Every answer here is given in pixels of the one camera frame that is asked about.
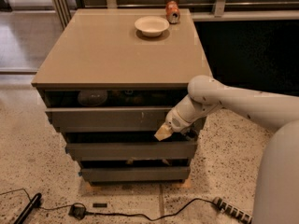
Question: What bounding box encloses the black power strip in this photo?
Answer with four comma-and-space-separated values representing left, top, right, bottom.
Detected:
212, 197, 252, 224

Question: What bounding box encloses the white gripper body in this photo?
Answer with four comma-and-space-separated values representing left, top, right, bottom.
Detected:
165, 106, 198, 135

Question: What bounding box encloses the grey drawer cabinet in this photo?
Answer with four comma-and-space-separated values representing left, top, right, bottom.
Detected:
32, 9, 211, 171

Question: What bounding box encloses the black power cable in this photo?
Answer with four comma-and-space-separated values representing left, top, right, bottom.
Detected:
0, 188, 215, 221

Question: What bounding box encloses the small black floor object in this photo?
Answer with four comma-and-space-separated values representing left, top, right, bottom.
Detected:
93, 203, 107, 208

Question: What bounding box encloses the white bowl in drawer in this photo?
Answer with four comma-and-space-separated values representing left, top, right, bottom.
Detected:
78, 90, 107, 106

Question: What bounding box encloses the black rod on floor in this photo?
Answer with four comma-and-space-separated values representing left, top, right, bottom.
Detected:
13, 193, 42, 224

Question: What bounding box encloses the white bowl on cabinet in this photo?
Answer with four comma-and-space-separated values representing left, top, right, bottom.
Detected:
135, 16, 169, 37

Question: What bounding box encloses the orange soda can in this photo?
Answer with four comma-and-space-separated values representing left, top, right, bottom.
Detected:
165, 1, 180, 24

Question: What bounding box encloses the grey top drawer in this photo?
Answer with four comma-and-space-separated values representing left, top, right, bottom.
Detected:
45, 89, 187, 133

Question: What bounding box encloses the grey drawer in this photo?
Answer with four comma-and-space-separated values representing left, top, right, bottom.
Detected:
45, 89, 187, 133
80, 166, 191, 182
65, 142, 197, 161

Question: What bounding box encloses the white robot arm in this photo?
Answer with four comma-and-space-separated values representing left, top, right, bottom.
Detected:
155, 76, 299, 224

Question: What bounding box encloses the grey bottom drawer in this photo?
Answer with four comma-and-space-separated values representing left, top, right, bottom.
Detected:
80, 166, 191, 182

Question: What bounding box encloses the grey middle drawer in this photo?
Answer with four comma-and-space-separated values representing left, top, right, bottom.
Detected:
65, 142, 197, 161

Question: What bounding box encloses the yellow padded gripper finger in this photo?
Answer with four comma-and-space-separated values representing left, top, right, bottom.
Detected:
154, 123, 173, 141

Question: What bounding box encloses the green snack bag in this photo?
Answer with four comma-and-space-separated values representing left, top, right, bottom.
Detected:
110, 91, 145, 106

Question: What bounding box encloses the black power adapter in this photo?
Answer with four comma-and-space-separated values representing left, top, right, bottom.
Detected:
68, 203, 86, 220

